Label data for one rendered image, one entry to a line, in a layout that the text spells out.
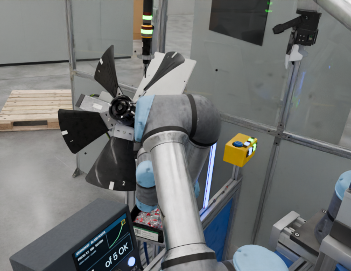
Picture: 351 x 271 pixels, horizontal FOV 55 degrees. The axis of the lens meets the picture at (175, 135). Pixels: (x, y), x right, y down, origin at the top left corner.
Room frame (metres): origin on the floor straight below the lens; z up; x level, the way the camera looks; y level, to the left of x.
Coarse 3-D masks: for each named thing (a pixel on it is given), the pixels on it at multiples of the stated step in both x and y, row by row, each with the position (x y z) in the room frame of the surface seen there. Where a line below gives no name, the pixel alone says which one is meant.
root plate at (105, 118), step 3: (105, 111) 1.40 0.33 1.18; (102, 114) 1.41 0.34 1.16; (105, 114) 1.41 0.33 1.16; (108, 114) 1.40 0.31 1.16; (102, 117) 1.41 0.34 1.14; (105, 117) 1.41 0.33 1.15; (108, 117) 1.41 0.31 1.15; (105, 120) 1.41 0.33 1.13; (111, 120) 1.41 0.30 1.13; (114, 120) 1.40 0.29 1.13; (105, 123) 1.41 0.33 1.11; (108, 123) 1.41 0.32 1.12; (111, 123) 1.41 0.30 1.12; (114, 123) 1.41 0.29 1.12; (117, 123) 1.40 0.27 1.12; (108, 126) 1.41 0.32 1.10; (111, 126) 1.41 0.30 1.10; (114, 126) 1.41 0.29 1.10
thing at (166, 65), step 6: (168, 54) 1.57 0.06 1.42; (180, 54) 1.47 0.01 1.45; (162, 60) 1.59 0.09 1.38; (168, 60) 1.51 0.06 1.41; (174, 60) 1.46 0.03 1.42; (180, 60) 1.42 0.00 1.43; (162, 66) 1.51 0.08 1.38; (168, 66) 1.45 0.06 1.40; (174, 66) 1.41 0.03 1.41; (156, 72) 1.53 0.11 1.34; (162, 72) 1.43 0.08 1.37; (168, 72) 1.40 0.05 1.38; (156, 78) 1.43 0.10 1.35; (150, 84) 1.41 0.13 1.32; (144, 90) 1.41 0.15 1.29
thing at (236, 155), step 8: (240, 136) 1.47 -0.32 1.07; (248, 136) 1.48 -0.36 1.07; (232, 144) 1.38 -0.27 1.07; (224, 152) 1.37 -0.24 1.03; (232, 152) 1.35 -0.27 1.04; (240, 152) 1.34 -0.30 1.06; (224, 160) 1.37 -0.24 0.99; (232, 160) 1.35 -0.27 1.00; (240, 160) 1.33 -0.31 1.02; (248, 160) 1.39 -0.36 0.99
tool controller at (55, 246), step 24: (72, 216) 0.63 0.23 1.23; (96, 216) 0.62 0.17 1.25; (120, 216) 0.63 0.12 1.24; (48, 240) 0.54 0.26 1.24; (72, 240) 0.53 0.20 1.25; (96, 240) 0.55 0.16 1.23; (120, 240) 0.60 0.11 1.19; (24, 264) 0.47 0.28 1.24; (48, 264) 0.46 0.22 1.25; (72, 264) 0.49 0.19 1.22; (120, 264) 0.58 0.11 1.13
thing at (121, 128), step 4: (116, 124) 1.34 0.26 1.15; (120, 124) 1.35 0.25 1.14; (116, 128) 1.33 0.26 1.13; (120, 128) 1.34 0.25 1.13; (124, 128) 1.35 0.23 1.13; (128, 128) 1.35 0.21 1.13; (132, 128) 1.36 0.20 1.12; (116, 132) 1.32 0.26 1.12; (120, 132) 1.33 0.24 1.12; (128, 132) 1.34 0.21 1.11; (132, 132) 1.35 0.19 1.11; (116, 136) 1.31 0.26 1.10; (120, 136) 1.31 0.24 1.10; (124, 136) 1.32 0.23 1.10; (128, 136) 1.33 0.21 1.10; (132, 136) 1.34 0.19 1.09
